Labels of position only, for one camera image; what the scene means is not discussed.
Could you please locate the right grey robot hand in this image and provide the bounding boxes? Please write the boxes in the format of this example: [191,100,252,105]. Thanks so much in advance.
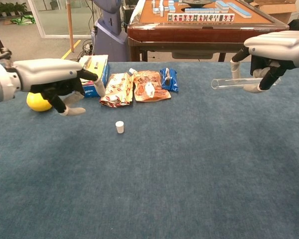
[230,30,299,94]

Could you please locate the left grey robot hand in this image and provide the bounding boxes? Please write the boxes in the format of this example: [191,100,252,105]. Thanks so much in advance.
[13,58,107,117]

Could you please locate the clear glass test tube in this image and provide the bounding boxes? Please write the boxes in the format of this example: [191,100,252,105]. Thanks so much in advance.
[210,77,281,90]

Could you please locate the yellow pear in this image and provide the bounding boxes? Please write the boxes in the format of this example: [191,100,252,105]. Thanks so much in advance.
[26,91,53,113]

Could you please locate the cardboard box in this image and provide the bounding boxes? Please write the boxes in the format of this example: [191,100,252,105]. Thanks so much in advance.
[253,0,299,24]

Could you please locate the white framed glass partition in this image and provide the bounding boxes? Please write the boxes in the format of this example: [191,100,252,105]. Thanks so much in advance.
[27,0,97,39]

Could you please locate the yellow blue razor box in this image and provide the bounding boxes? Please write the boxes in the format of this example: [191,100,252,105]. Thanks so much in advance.
[78,54,111,99]

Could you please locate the wooden pole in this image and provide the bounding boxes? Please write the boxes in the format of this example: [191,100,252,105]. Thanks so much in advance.
[65,0,75,53]

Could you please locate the green bag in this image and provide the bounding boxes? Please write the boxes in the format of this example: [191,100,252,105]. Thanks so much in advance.
[10,14,36,26]

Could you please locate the red white snack bag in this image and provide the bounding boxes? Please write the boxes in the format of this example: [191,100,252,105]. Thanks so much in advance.
[99,72,135,108]

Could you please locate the row of potted plants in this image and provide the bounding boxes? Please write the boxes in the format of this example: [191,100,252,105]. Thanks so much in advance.
[0,1,28,18]

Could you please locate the brown mahjong table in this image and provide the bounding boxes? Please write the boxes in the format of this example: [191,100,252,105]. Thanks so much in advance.
[127,0,290,62]

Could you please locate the face-up mahjong tile row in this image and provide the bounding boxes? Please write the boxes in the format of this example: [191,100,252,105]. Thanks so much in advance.
[167,13,235,23]

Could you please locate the orange spout pouch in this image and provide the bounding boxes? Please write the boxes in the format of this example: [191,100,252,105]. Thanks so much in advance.
[129,68,172,103]

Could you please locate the blue cookie packet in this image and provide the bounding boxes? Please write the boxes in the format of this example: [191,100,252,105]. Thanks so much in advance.
[159,67,179,93]

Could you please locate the blue felt table cover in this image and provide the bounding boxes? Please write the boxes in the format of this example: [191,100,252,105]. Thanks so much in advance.
[0,61,299,239]

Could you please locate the tangled floor cables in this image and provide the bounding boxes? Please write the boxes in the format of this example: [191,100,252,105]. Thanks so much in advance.
[81,38,94,57]

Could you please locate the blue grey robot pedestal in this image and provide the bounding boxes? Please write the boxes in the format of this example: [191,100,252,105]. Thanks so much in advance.
[92,0,130,62]

